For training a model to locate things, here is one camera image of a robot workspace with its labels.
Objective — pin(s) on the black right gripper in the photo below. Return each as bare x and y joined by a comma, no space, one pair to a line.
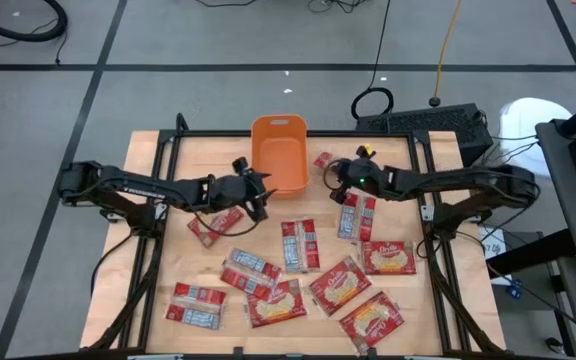
363,175

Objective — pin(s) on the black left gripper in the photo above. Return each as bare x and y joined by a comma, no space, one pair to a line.
233,192

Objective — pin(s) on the orange plastic basket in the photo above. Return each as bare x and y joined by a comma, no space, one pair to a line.
280,160

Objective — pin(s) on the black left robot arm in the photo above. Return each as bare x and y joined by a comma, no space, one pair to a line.
133,182

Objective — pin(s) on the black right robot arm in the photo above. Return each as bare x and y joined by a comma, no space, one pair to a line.
468,180

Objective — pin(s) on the white paper sheet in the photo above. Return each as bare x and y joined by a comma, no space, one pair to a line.
490,247

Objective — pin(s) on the black cart beam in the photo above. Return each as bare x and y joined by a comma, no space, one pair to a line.
533,252

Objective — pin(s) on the blue tag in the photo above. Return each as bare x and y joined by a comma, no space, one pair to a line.
516,290

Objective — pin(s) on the black metal table frame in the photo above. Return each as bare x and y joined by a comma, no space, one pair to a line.
218,133

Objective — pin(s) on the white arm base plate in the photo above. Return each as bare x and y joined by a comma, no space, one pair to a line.
427,213
162,211

